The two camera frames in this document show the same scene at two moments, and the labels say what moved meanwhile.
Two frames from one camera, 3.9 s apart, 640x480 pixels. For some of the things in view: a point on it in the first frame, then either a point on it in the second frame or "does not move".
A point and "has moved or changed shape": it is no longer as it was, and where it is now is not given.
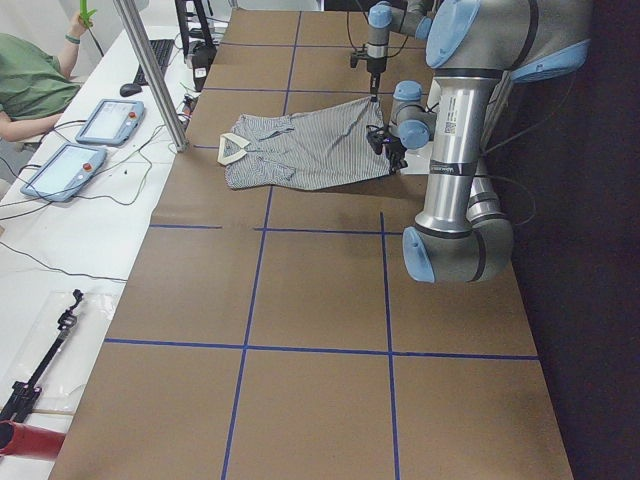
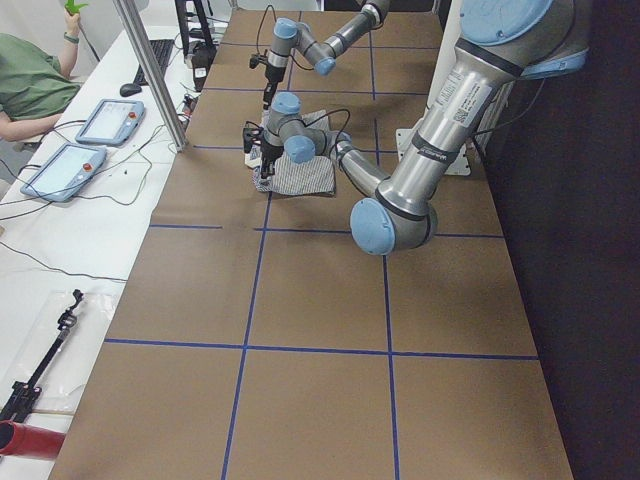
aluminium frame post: [156, 77] does not move
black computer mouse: [130, 89] does not move
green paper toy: [85, 16] → [72, 8]
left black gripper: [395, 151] → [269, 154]
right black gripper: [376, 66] → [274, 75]
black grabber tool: [23, 391] does not move
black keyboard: [161, 50] does not move
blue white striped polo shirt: [303, 150] has moved or changed shape
